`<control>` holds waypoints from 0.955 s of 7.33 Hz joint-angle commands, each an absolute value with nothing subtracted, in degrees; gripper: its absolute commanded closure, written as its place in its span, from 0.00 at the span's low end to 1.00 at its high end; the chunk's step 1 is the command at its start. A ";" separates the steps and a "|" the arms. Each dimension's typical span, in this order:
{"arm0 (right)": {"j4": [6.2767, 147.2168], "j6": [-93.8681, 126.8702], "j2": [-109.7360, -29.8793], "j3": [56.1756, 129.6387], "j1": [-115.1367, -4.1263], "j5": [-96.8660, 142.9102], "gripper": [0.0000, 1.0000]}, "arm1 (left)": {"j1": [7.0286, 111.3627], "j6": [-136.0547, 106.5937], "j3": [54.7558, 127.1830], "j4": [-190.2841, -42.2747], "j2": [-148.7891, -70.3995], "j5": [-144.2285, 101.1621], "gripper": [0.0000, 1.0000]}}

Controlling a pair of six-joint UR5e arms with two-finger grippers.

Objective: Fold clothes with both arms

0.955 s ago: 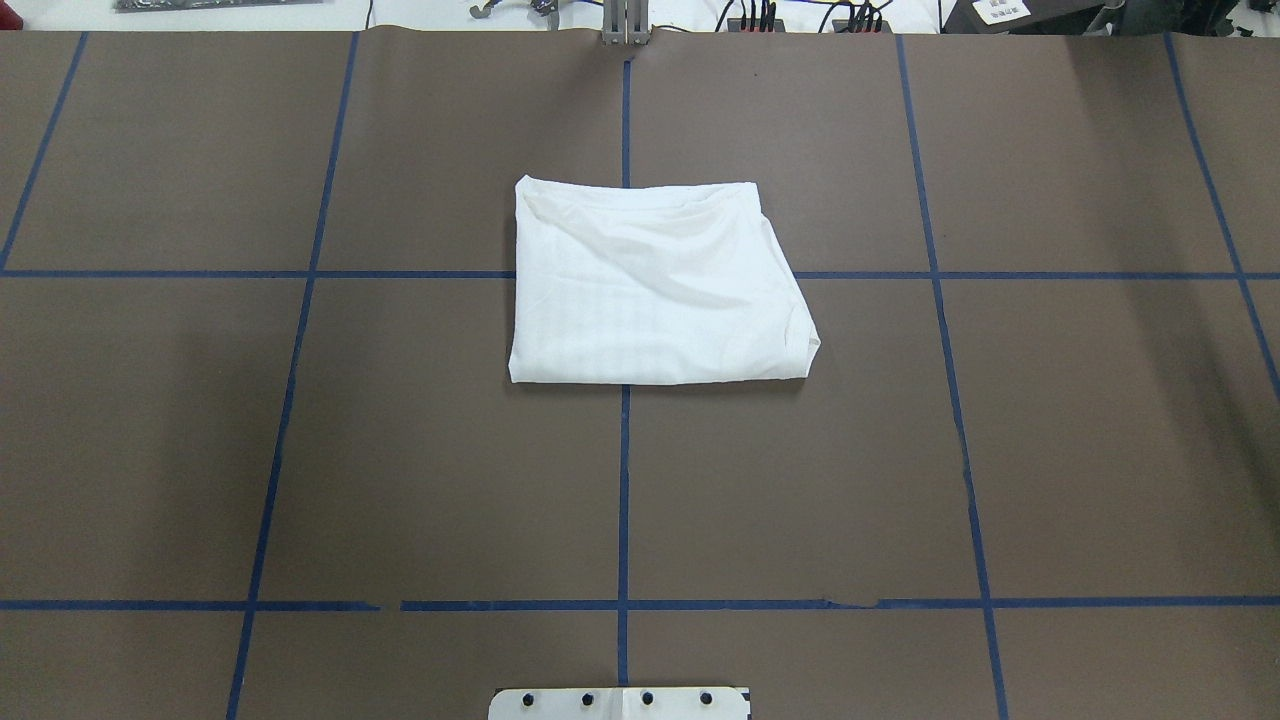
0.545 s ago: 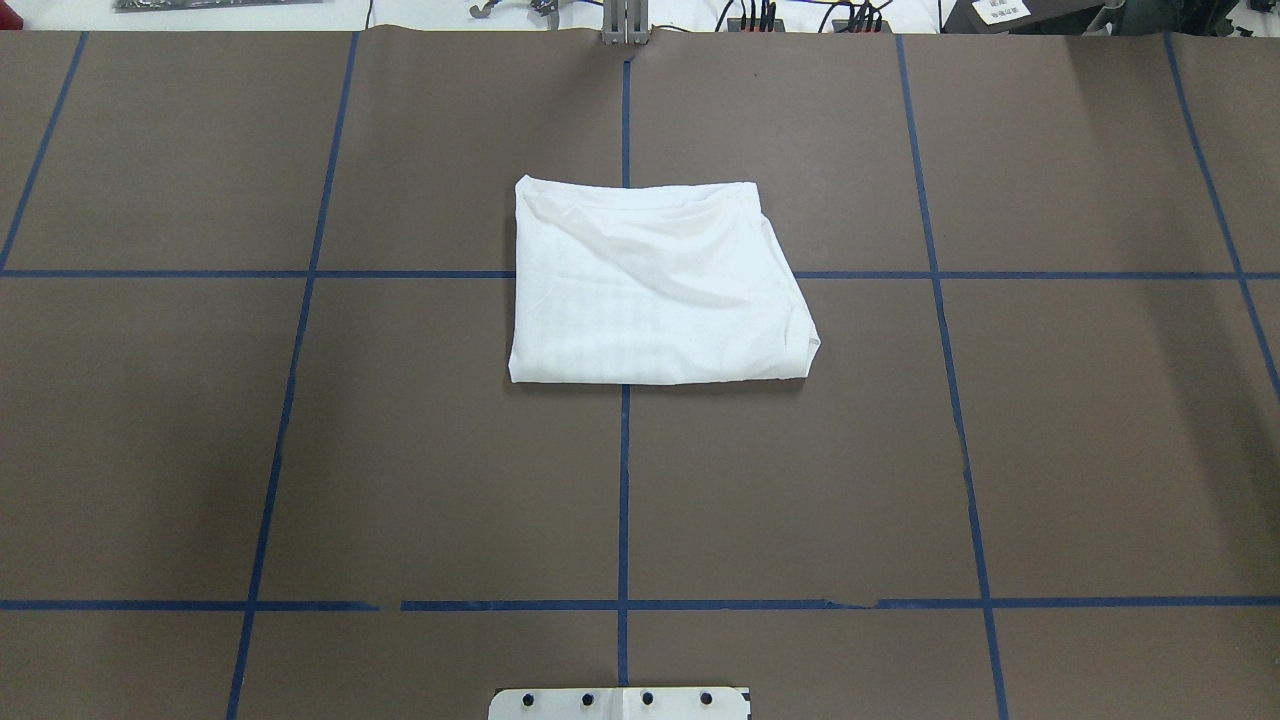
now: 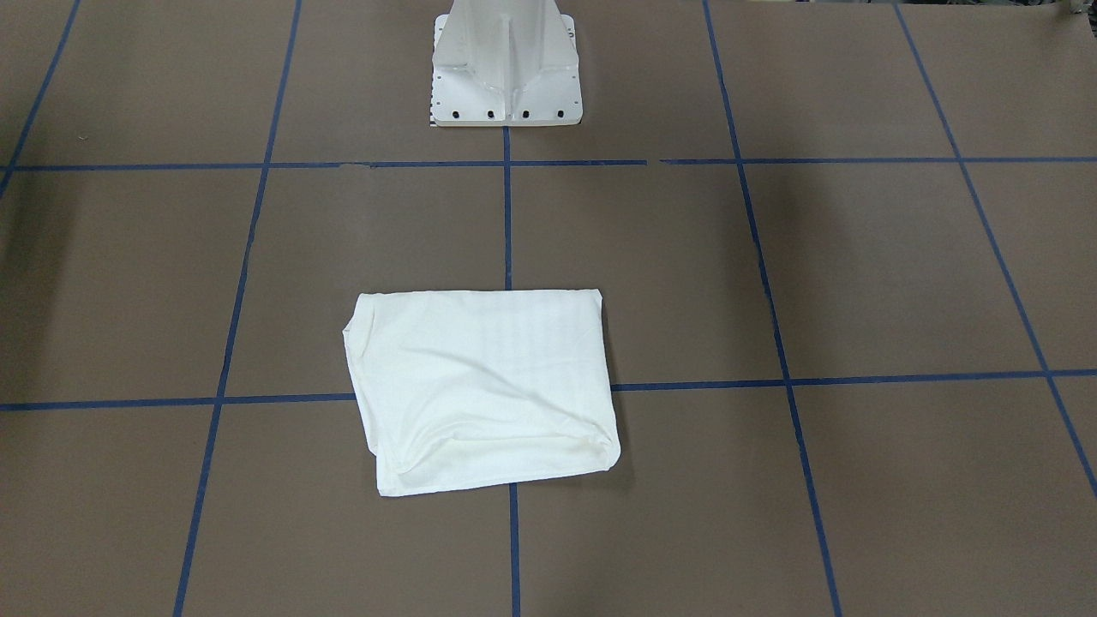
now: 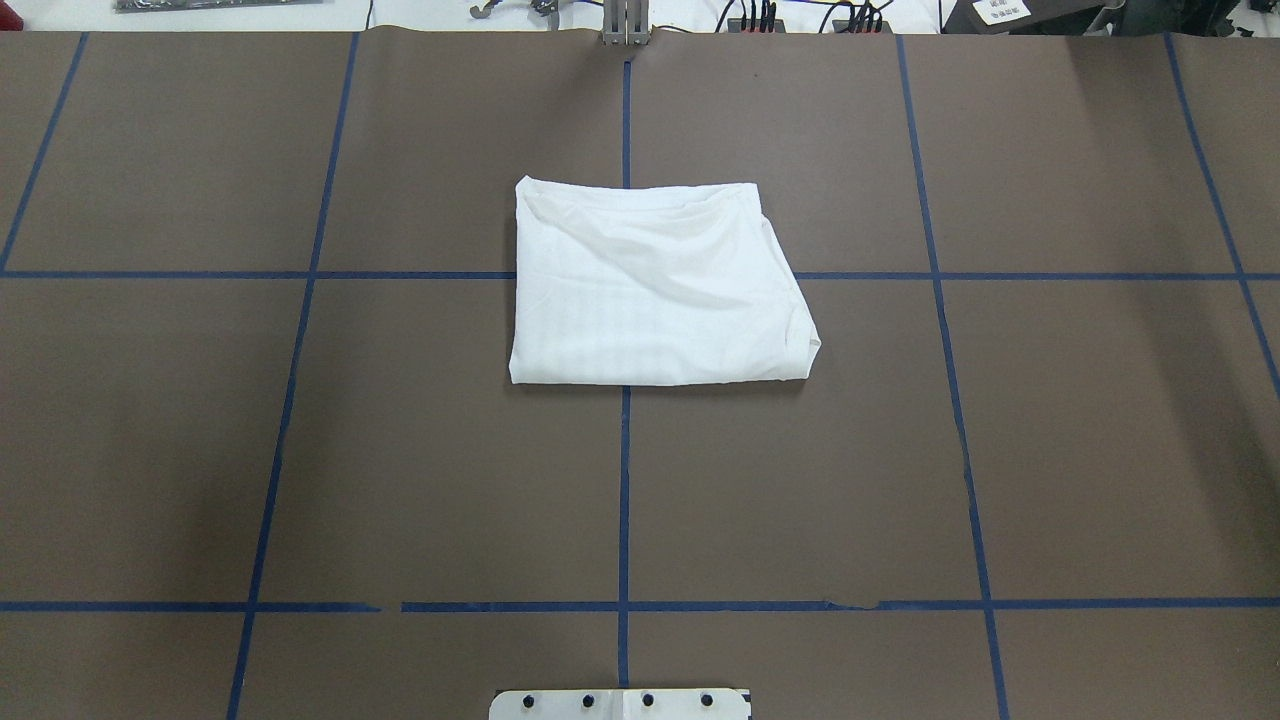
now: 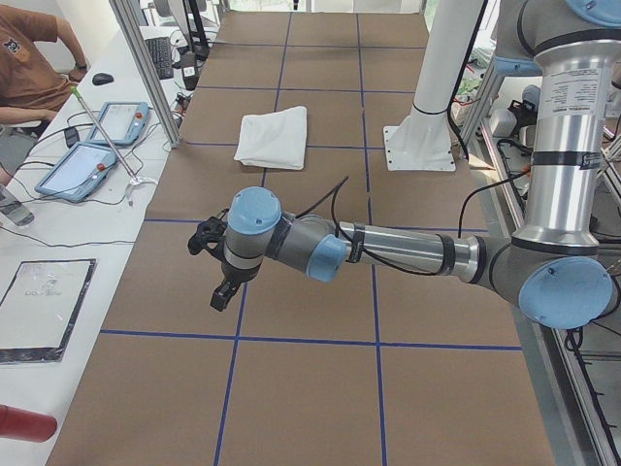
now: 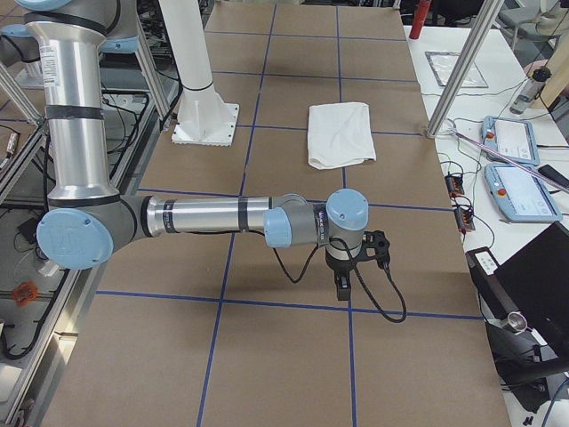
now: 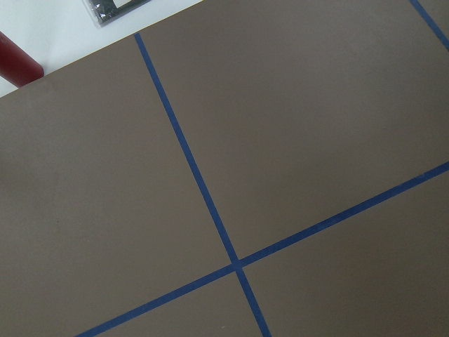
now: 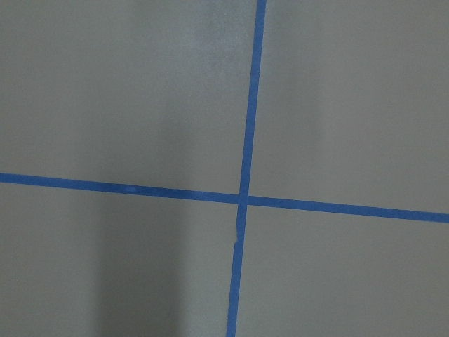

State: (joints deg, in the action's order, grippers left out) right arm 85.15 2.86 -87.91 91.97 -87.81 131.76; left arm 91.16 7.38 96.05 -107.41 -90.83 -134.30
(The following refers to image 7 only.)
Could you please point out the black framed clear sheet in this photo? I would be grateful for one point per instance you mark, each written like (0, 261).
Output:
(106, 11)

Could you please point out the red bottle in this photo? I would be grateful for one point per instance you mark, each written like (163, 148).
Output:
(17, 67)

